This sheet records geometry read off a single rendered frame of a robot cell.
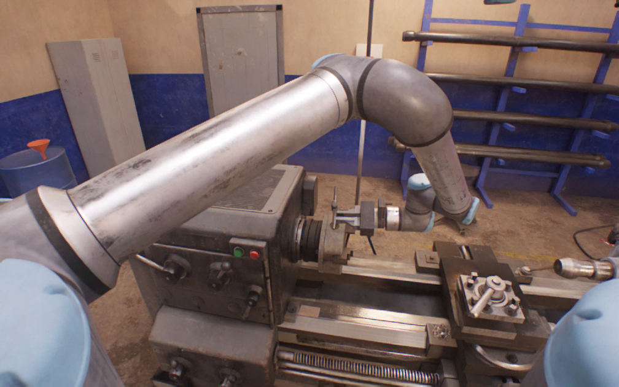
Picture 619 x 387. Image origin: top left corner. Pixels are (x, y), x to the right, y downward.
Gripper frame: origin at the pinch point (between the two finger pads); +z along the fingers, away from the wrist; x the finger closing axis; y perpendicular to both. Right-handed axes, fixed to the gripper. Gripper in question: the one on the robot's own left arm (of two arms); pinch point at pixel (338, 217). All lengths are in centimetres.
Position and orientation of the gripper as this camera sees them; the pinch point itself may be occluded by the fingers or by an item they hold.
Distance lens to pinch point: 117.4
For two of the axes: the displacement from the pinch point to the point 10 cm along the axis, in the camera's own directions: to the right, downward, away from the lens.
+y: 1.1, 6.8, 7.3
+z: -9.9, -0.2, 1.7
